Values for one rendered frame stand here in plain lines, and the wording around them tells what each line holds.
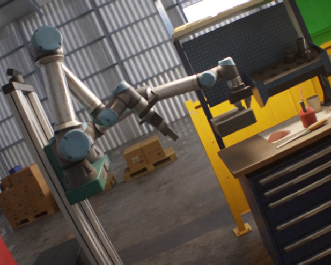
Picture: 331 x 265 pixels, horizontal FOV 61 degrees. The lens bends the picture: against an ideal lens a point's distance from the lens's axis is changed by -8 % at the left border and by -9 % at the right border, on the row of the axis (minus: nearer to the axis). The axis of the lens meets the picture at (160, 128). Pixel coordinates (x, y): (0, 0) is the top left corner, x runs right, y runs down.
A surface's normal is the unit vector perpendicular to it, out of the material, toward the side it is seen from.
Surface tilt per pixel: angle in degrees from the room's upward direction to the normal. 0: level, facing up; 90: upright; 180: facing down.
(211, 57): 90
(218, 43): 90
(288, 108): 90
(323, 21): 84
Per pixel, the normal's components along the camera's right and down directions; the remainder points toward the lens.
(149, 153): 0.06, 0.10
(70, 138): 0.51, 0.02
